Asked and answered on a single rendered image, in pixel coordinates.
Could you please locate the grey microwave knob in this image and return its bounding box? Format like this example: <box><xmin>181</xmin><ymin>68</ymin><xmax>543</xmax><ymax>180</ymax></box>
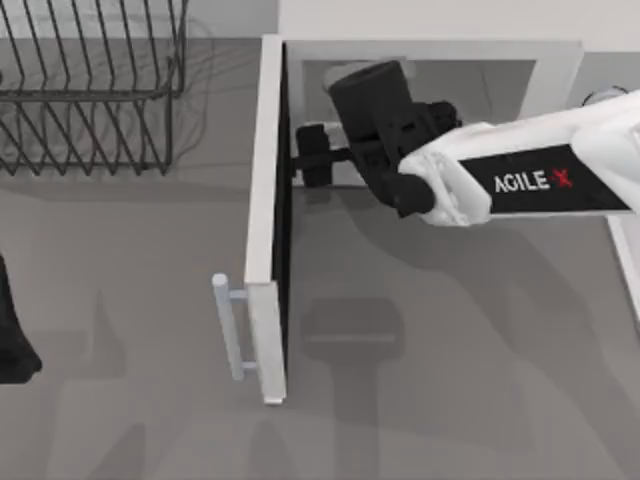
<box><xmin>581</xmin><ymin>85</ymin><xmax>629</xmax><ymax>108</ymax></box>

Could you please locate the white microwave door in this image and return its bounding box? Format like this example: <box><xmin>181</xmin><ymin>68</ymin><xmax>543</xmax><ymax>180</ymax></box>
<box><xmin>243</xmin><ymin>34</ymin><xmax>293</xmax><ymax>407</ymax></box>

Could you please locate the black wire dish rack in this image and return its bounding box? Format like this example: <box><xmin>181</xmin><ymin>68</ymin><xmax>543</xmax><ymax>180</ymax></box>
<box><xmin>0</xmin><ymin>0</ymin><xmax>191</xmax><ymax>177</ymax></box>

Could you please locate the grey metal door handle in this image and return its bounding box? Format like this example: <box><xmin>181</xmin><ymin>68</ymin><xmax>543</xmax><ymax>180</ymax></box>
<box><xmin>211</xmin><ymin>272</ymin><xmax>259</xmax><ymax>382</ymax></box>

